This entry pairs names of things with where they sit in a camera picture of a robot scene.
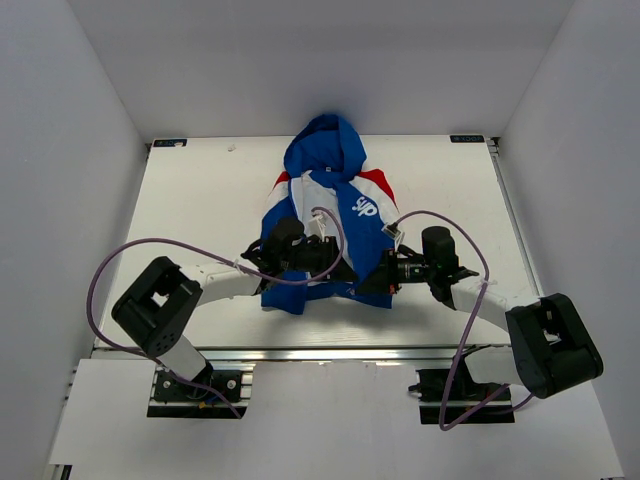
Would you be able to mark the blue white red hooded jacket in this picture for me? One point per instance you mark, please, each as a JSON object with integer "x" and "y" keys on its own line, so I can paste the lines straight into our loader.
{"x": 326, "y": 165}

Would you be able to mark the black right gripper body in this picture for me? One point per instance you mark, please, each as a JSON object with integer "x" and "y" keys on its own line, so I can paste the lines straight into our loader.
{"x": 410, "y": 269}

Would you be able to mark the blue corner label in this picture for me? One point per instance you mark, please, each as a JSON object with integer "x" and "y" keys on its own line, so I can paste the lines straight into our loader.
{"x": 169, "y": 143}
{"x": 466, "y": 138}

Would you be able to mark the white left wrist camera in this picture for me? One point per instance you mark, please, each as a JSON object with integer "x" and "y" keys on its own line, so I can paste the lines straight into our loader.
{"x": 316, "y": 226}

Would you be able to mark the blue left corner label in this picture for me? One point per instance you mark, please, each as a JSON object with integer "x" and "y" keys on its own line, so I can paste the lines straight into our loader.
{"x": 169, "y": 143}

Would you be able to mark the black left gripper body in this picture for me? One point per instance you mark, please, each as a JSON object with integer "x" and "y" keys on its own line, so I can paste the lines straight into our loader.
{"x": 316, "y": 258}

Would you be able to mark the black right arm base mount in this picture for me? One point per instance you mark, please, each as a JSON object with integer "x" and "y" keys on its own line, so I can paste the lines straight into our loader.
{"x": 464, "y": 395}

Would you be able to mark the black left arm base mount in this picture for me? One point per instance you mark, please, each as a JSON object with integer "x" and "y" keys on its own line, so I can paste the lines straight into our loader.
{"x": 170, "y": 399}

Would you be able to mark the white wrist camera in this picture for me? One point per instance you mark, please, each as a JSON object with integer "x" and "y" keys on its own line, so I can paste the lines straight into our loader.
{"x": 316, "y": 226}
{"x": 393, "y": 231}

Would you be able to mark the aluminium right side rail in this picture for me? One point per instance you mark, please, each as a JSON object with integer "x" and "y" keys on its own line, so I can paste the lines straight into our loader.
{"x": 494, "y": 152}

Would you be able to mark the blue right corner label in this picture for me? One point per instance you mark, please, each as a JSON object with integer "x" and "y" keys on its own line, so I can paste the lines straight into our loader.
{"x": 466, "y": 138}

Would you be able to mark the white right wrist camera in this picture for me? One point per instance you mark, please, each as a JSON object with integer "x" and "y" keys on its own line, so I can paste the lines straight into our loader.
{"x": 393, "y": 231}

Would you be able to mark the aluminium front table rail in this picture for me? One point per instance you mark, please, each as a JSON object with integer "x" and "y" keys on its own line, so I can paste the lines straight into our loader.
{"x": 327, "y": 354}

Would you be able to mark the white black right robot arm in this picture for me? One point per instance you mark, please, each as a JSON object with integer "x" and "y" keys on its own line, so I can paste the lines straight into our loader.
{"x": 550, "y": 349}

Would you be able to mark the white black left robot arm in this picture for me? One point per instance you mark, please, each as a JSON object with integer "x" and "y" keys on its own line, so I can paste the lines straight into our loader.
{"x": 157, "y": 306}

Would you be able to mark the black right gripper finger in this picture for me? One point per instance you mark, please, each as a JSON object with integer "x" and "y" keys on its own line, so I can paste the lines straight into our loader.
{"x": 375, "y": 287}
{"x": 384, "y": 269}

